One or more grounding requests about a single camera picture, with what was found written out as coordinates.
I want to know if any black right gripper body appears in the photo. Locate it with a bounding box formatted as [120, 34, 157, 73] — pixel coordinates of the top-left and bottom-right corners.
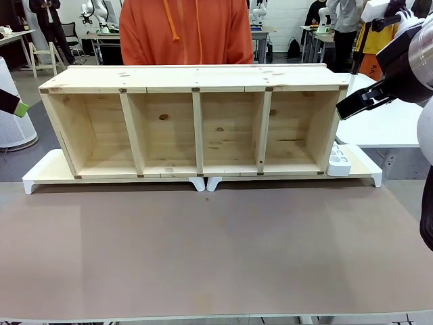
[376, 36, 433, 103]

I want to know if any person in yellow shirt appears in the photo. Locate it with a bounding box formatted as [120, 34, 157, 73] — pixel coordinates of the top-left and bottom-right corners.
[357, 20, 401, 82]

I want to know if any white side table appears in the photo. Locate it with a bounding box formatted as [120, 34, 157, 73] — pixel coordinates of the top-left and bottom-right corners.
[336, 72, 424, 149]

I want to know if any light wooden step stool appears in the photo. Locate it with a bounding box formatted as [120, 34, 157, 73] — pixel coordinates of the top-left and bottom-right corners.
[28, 42, 67, 78]

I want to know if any white power strip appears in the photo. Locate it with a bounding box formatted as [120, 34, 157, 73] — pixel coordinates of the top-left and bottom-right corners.
[326, 142, 352, 177]

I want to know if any cluttered light wooden table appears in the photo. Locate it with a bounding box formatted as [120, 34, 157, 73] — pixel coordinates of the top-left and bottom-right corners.
[0, 26, 37, 70]

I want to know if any white-legged wooden riser stand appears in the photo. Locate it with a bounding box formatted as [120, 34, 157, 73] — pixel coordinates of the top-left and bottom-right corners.
[206, 144, 383, 193]
[22, 148, 207, 196]

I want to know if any person in grey top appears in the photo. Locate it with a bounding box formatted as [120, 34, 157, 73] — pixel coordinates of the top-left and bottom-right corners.
[326, 0, 365, 72]

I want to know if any black backpack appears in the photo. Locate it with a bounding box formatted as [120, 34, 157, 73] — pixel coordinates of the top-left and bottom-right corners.
[287, 37, 302, 60]

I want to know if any grey background table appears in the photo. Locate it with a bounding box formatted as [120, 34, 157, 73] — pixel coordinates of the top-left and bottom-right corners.
[300, 25, 336, 64]
[250, 26, 275, 64]

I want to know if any black office chair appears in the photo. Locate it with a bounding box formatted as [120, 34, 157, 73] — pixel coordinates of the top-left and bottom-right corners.
[62, 22, 81, 57]

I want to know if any person in black clothes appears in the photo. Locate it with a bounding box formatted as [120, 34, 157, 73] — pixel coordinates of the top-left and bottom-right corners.
[28, 0, 77, 65]

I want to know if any person in dark top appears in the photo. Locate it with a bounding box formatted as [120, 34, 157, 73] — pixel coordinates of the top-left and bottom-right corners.
[305, 0, 328, 27]

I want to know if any four-compartment pine wood shelf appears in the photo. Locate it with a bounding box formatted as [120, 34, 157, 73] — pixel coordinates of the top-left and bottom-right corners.
[39, 63, 349, 179]

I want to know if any person in orange hoodie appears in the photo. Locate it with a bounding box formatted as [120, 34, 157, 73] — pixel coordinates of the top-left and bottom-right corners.
[118, 0, 254, 66]

